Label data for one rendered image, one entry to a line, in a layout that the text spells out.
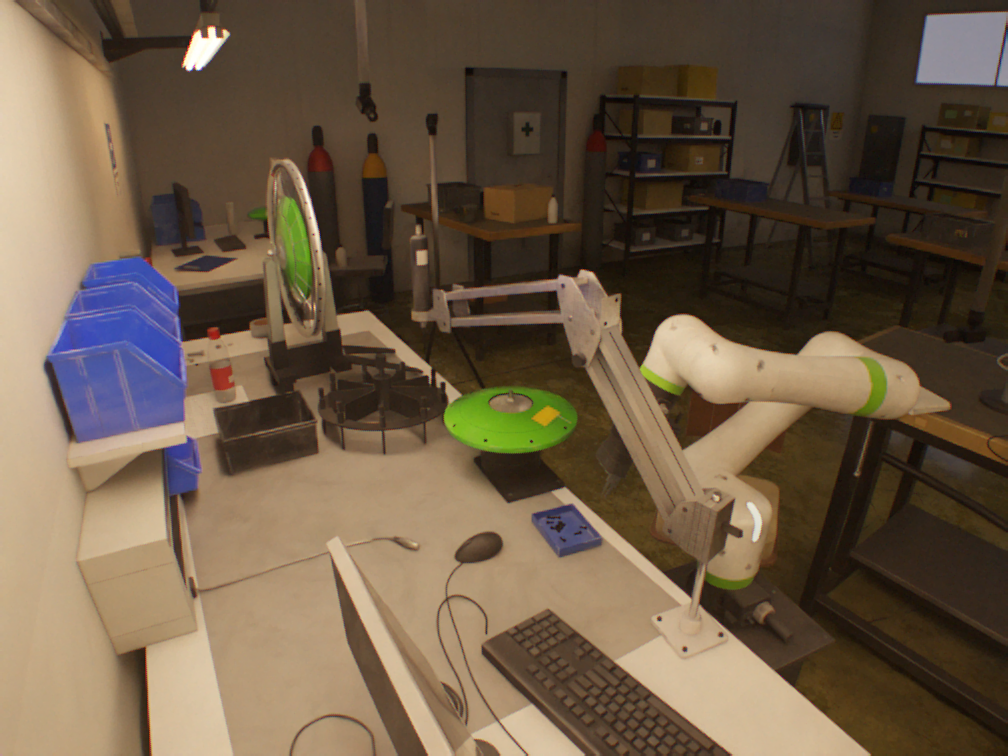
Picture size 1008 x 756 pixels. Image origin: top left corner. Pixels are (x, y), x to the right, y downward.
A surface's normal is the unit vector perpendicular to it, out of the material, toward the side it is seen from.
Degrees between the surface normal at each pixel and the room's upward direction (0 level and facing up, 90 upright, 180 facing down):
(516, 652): 6
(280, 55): 90
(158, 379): 92
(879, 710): 0
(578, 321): 90
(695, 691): 0
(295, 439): 94
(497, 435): 23
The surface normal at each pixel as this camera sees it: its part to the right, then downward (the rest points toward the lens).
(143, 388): 0.47, 0.40
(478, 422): -0.20, -0.78
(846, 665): 0.00, -0.91
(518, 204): 0.70, 0.29
